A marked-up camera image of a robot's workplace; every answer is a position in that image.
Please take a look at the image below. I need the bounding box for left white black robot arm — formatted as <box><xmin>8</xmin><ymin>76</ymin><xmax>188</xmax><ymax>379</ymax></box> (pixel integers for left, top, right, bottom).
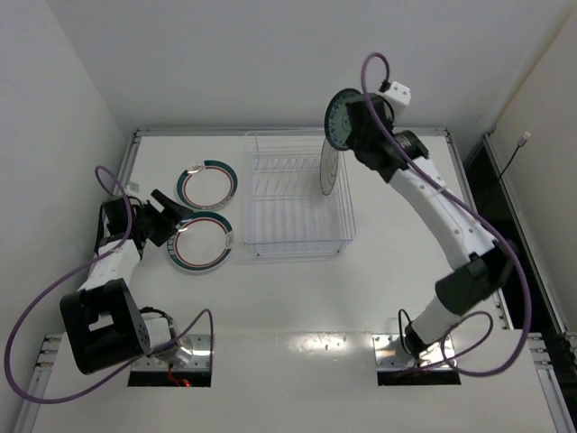
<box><xmin>60</xmin><ymin>189</ymin><xmax>193</xmax><ymax>374</ymax></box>

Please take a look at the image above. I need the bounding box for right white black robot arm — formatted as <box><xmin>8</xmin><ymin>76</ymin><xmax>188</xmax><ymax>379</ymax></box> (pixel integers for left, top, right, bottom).
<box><xmin>345</xmin><ymin>96</ymin><xmax>513</xmax><ymax>357</ymax></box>

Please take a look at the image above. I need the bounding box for blue patterned green plate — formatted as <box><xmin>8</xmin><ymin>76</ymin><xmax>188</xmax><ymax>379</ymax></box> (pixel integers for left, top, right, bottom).
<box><xmin>324</xmin><ymin>88</ymin><xmax>361</xmax><ymax>152</ymax></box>

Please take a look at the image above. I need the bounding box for green red rimmed plate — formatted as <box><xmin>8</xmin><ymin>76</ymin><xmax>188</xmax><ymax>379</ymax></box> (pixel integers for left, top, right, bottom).
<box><xmin>176</xmin><ymin>160</ymin><xmax>239</xmax><ymax>211</ymax></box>
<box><xmin>166</xmin><ymin>211</ymin><xmax>234</xmax><ymax>274</ymax></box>

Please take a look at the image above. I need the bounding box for white wire dish rack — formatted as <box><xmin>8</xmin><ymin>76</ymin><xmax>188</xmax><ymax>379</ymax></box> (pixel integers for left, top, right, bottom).
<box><xmin>243</xmin><ymin>130</ymin><xmax>356</xmax><ymax>260</ymax></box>

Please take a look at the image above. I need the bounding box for metal base plate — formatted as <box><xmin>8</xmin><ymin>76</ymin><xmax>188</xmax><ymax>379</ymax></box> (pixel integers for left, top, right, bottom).
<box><xmin>371</xmin><ymin>334</ymin><xmax>456</xmax><ymax>373</ymax></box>
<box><xmin>154</xmin><ymin>334</ymin><xmax>212</xmax><ymax>371</ymax></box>

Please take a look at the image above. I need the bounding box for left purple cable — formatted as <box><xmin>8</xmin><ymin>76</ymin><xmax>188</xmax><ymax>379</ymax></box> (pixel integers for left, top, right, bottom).
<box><xmin>3</xmin><ymin>165</ymin><xmax>214</xmax><ymax>404</ymax></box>

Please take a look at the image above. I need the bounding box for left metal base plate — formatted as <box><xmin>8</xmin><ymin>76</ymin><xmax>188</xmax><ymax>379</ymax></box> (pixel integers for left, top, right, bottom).
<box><xmin>154</xmin><ymin>334</ymin><xmax>212</xmax><ymax>371</ymax></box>

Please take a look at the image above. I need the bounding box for white plate with dark rim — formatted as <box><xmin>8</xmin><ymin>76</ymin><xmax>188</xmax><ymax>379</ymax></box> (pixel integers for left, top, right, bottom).
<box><xmin>319</xmin><ymin>138</ymin><xmax>339</xmax><ymax>196</ymax></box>

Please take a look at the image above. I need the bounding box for black wall cable white plug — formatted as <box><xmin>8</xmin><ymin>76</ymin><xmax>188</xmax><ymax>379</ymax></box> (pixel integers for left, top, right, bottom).
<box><xmin>477</xmin><ymin>131</ymin><xmax>532</xmax><ymax>213</ymax></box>

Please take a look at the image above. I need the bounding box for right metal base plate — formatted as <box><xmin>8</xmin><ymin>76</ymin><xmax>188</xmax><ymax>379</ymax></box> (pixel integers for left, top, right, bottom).
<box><xmin>371</xmin><ymin>334</ymin><xmax>456</xmax><ymax>373</ymax></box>

